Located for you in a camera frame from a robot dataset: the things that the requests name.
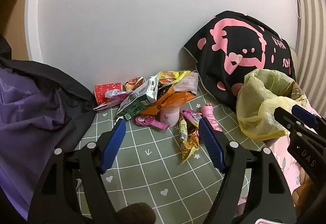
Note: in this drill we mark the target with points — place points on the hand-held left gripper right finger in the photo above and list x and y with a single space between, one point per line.
211 147

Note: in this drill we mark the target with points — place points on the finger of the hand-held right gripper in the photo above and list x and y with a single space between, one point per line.
285 118
304 114

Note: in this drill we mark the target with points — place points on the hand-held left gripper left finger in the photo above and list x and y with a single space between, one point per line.
113 145

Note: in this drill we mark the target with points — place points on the yellow red snack packet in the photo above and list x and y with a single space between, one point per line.
189 147

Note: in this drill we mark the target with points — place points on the pink white cartoon packet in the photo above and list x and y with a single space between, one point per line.
112 99

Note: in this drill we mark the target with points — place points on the person's left forearm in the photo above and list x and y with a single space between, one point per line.
136 213

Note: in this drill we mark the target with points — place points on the pink floral blanket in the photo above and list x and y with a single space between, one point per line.
285 163

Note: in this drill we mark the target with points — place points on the yellow brown stick wrapper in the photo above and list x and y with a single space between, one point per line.
182 132

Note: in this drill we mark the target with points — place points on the pink stick toy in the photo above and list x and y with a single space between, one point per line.
208 112

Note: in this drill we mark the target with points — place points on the pink yellow candy wrapper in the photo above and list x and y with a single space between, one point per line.
191 115

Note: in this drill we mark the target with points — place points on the magenta wrapper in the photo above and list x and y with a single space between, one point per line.
147 121

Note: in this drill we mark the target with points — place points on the green grid bed sheet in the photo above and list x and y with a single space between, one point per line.
152 163

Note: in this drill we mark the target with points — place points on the white green snack packet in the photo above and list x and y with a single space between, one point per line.
135 104

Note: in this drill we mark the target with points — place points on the pink bottle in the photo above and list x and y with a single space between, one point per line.
169 117

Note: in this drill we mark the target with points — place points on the red paper cup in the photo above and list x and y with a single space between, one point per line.
101 91

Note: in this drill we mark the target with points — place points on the orange snack bag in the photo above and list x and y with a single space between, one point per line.
168 101

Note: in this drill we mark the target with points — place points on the red gold snack wrapper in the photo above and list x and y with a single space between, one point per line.
132 83

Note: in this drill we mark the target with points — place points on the clear plastic packet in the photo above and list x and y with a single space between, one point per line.
187 84

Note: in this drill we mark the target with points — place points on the beige pleated curtain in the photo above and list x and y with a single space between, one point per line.
313 35

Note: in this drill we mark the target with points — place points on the yellow snack bag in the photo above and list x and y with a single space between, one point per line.
168 77

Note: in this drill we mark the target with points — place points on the black pink printed pillow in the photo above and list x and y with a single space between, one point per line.
242 43

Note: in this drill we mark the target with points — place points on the purple black jacket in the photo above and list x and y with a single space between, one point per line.
28 112

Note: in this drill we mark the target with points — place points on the wooden shelf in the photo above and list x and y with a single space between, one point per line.
12 10

